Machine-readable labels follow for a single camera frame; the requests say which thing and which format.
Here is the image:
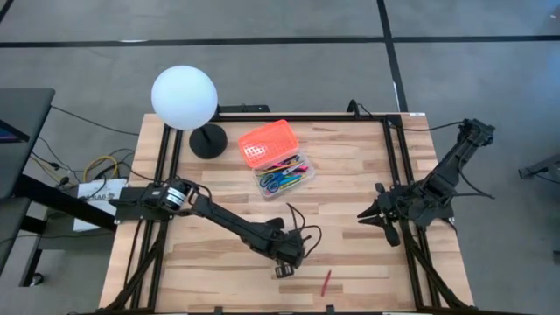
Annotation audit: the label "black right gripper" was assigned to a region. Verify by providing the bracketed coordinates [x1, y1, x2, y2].
[356, 182, 417, 247]

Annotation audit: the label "white globe lamp black base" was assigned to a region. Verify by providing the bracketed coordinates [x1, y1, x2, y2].
[150, 64, 228, 160]

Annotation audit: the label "black power strip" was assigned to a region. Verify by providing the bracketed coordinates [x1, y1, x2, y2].
[217, 103, 271, 114]

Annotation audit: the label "black stand leg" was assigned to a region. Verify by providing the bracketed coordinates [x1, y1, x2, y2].
[518, 151, 560, 180]

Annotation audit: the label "black aluminium table frame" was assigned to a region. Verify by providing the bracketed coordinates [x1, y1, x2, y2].
[101, 112, 473, 315]

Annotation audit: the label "yellow pencil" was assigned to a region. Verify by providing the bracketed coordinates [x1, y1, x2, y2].
[257, 165, 304, 176]

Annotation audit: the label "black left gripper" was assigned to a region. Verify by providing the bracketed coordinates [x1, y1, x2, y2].
[257, 216, 308, 280]

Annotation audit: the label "blue handled scissors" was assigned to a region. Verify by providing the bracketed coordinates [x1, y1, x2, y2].
[258, 162, 301, 194]

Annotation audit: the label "black desk leg beam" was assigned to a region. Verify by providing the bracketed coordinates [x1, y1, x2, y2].
[15, 173, 118, 232]

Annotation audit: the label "clear pencil box orange lid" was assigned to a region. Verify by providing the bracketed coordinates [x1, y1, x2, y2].
[237, 118, 316, 201]

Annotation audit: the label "yellow floor cable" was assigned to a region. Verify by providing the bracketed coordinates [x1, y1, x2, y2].
[82, 155, 120, 183]

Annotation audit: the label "red crayon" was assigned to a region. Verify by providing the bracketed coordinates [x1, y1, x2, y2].
[320, 269, 333, 298]

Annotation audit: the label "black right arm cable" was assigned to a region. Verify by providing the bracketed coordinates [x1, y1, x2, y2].
[347, 99, 465, 132]

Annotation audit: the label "white printed paper sheet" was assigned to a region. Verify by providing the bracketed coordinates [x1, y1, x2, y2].
[73, 178, 129, 233]

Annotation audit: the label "black floor cable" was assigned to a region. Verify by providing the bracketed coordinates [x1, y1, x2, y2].
[48, 104, 141, 137]

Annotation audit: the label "grey desk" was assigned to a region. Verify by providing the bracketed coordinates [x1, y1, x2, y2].
[0, 87, 57, 275]

